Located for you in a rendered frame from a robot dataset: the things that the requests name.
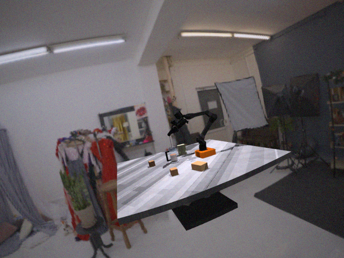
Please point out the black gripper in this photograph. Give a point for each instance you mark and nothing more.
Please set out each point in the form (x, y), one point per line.
(174, 128)

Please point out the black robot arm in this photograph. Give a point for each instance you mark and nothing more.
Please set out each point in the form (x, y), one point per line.
(200, 138)

